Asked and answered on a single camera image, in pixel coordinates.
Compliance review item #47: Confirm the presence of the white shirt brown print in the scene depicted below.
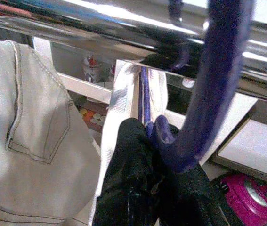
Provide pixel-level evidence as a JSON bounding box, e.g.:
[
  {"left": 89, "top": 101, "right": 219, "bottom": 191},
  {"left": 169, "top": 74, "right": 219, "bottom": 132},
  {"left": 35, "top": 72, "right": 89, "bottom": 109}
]
[{"left": 92, "top": 60, "right": 169, "bottom": 226}]

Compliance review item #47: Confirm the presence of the purple velvet hanger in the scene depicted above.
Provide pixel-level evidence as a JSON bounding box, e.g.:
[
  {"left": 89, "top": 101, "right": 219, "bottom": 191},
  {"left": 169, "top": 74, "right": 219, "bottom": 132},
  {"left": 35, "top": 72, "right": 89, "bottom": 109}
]
[{"left": 137, "top": 0, "right": 256, "bottom": 174}]

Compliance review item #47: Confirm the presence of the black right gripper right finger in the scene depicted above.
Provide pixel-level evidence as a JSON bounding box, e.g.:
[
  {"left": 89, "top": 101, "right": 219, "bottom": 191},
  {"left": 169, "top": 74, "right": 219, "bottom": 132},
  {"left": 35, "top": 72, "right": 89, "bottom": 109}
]
[{"left": 154, "top": 163, "right": 237, "bottom": 226}]

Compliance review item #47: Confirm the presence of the chrome clothes rack black frame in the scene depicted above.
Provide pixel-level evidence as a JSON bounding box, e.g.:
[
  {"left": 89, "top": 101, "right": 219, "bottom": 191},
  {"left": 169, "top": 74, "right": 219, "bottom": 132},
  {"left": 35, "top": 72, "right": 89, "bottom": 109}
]
[{"left": 0, "top": 0, "right": 267, "bottom": 106}]

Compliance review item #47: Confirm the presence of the pale denim garment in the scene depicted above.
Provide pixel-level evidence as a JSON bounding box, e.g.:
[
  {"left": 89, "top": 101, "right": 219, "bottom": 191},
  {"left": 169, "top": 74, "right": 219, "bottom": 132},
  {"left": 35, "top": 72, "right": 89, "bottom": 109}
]
[{"left": 0, "top": 39, "right": 101, "bottom": 226}]

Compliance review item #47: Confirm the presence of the white glass-door cabinet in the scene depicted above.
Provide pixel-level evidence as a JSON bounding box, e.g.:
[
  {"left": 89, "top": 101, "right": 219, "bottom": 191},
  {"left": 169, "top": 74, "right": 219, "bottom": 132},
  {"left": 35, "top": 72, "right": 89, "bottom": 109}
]
[{"left": 31, "top": 36, "right": 259, "bottom": 170}]

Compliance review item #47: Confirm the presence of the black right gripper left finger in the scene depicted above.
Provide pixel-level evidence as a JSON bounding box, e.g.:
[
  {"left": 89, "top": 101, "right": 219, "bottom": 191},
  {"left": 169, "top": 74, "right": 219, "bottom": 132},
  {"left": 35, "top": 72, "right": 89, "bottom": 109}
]
[{"left": 93, "top": 117, "right": 162, "bottom": 226}]

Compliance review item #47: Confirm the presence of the white drawer cabinet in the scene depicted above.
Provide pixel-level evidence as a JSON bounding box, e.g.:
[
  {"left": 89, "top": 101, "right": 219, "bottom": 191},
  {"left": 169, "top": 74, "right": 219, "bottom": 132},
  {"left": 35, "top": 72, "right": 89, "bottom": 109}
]
[{"left": 210, "top": 101, "right": 267, "bottom": 189}]

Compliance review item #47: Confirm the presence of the pink vacuum cleaner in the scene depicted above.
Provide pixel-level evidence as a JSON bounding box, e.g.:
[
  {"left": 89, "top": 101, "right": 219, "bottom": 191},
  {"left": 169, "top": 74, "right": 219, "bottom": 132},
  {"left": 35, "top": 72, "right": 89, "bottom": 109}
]
[{"left": 219, "top": 174, "right": 267, "bottom": 222}]

